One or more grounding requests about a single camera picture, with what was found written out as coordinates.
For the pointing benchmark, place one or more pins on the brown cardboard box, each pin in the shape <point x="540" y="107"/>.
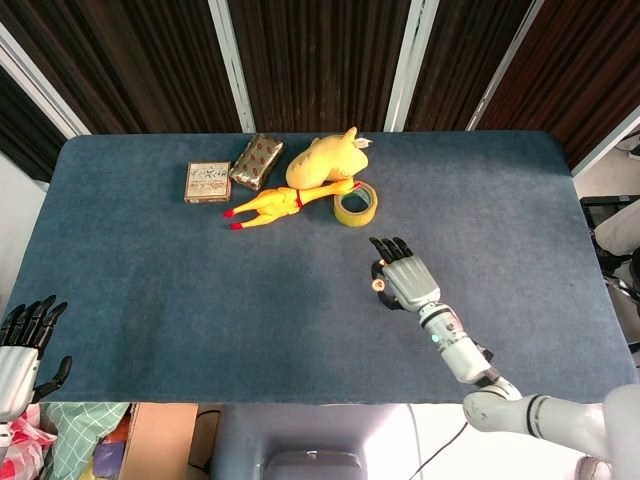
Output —
<point x="160" y="440"/>

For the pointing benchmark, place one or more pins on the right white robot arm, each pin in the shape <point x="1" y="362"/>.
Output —
<point x="467" y="360"/>

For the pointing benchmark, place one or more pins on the white partition post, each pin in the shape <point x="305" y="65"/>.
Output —
<point x="502" y="67"/>
<point x="410" y="65"/>
<point x="607" y="140"/>
<point x="233" y="65"/>
<point x="42" y="92"/>

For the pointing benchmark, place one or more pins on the yellow plush toy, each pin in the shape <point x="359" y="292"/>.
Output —
<point x="325" y="160"/>

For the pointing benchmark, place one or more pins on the brown printed card box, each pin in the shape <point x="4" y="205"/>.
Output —
<point x="207" y="181"/>

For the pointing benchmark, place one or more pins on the brown foil packet red print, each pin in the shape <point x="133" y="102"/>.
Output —
<point x="256" y="161"/>

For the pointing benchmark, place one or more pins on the person's light trouser leg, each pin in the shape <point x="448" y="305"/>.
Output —
<point x="622" y="227"/>

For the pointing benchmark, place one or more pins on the dark person's shoe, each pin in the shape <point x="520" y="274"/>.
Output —
<point x="612" y="260"/>

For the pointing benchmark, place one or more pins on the yellow packing tape roll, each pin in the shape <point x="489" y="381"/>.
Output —
<point x="356" y="216"/>

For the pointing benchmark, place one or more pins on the blue felt table cloth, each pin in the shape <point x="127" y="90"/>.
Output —
<point x="200" y="310"/>

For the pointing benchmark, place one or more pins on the pink plastic bag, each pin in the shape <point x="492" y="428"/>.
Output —
<point x="27" y="445"/>

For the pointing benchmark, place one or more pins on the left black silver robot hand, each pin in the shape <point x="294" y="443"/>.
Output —
<point x="17" y="375"/>

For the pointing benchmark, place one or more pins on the yellow rubber chicken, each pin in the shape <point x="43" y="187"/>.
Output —
<point x="272" y="202"/>

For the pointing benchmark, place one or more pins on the green grid pattern cloth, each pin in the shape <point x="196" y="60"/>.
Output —
<point x="80" y="435"/>

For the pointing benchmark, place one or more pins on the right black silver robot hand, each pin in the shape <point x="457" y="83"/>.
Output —
<point x="412" y="282"/>

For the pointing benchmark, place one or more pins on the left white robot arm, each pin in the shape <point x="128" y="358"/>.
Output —
<point x="4" y="431"/>

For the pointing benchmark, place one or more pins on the grey robot torso base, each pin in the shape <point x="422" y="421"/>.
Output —
<point x="310" y="430"/>

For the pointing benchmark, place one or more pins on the purple bag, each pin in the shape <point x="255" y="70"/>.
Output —
<point x="107" y="457"/>

